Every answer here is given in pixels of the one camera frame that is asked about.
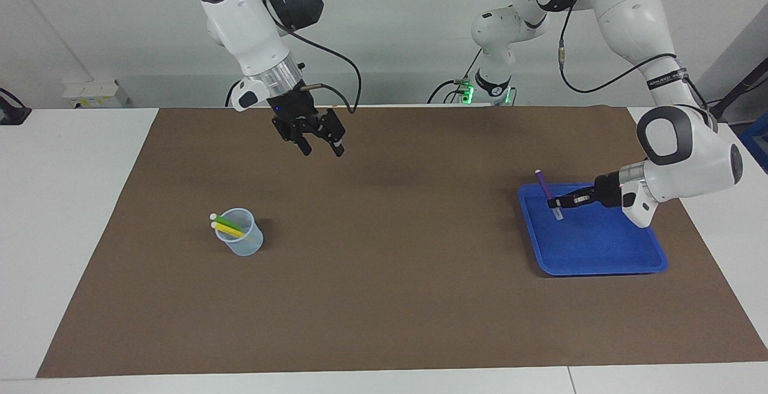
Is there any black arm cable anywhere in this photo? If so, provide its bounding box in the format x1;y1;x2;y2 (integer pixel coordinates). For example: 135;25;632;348
516;0;730;122
264;0;362;115

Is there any translucent plastic cup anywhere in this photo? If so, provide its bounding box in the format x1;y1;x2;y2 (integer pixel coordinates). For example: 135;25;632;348
215;207;264;257

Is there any yellow marker pen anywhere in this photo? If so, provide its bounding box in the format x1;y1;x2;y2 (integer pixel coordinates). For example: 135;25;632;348
211;222;247;239

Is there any black clamp mount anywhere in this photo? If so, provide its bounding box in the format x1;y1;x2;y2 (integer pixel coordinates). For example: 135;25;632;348
0;87;32;126

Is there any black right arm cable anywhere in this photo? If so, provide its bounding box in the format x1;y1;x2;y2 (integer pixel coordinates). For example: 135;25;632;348
264;0;362;115

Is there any blue crate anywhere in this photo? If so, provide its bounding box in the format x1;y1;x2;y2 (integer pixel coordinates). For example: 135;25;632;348
738;112;768;174

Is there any white power strip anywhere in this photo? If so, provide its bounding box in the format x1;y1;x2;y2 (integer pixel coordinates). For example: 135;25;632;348
63;79;131;109

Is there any black camera stand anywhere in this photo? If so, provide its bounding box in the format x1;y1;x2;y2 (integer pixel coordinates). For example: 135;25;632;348
699;58;768;124

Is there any purple marker pen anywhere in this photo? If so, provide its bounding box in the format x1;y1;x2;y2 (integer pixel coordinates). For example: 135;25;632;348
535;170;565;222

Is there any blue plastic tray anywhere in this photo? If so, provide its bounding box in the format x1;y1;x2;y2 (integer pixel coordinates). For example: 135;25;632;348
517;182;668;276

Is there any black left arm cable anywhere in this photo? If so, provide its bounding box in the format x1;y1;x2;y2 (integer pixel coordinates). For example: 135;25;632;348
516;0;730;122

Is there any green marker pen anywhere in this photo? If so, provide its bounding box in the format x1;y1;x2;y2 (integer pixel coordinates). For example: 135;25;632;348
210;213;244;232

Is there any brown table mat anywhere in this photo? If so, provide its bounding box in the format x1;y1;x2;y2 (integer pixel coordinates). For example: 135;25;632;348
36;105;768;378

